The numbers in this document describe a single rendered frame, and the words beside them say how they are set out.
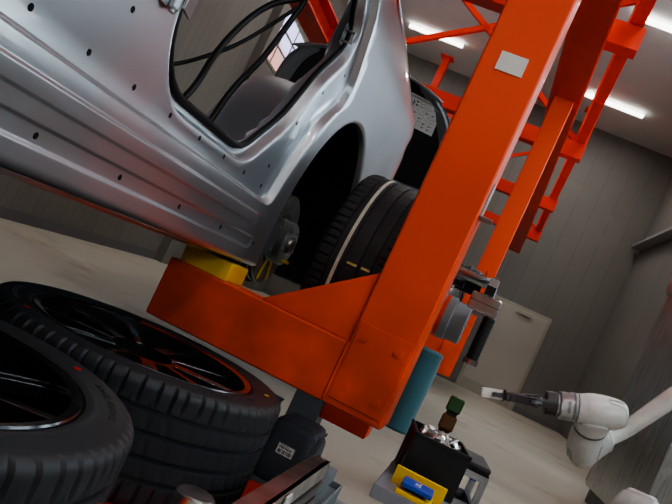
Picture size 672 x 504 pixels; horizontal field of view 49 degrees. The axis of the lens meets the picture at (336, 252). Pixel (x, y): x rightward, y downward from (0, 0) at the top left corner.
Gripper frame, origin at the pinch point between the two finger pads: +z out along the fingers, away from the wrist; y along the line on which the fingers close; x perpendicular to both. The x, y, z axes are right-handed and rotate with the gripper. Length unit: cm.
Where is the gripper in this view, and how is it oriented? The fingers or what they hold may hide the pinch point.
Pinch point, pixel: (492, 393)
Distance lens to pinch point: 241.4
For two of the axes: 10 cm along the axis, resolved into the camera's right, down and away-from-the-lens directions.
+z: -9.8, -1.4, 1.3
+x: -1.5, 9.8, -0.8
